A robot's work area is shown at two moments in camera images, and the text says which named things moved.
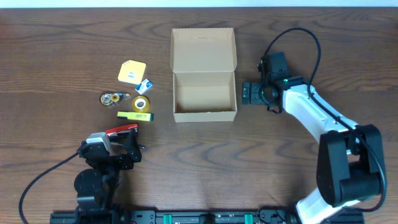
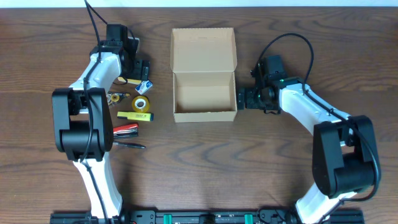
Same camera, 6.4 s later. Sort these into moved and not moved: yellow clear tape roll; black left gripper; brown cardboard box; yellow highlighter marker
Moved: black left gripper
Not moved: yellow highlighter marker; yellow clear tape roll; brown cardboard box
